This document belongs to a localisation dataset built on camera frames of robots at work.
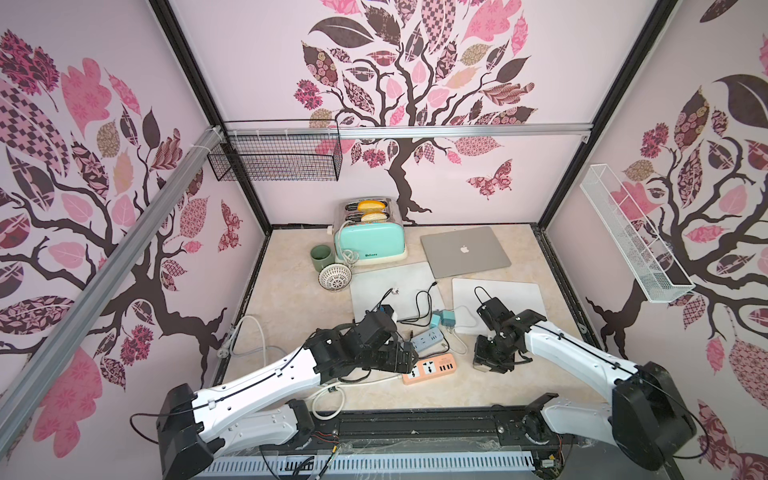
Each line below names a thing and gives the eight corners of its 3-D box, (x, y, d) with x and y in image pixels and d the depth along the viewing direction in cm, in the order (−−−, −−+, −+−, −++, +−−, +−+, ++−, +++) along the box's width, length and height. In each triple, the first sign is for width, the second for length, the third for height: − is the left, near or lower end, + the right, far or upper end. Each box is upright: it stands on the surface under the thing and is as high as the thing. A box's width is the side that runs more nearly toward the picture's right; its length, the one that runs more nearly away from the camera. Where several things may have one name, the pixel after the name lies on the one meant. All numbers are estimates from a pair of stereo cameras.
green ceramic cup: (313, 273, 109) (308, 259, 103) (316, 257, 113) (312, 244, 107) (333, 272, 109) (329, 259, 103) (335, 257, 113) (332, 244, 107)
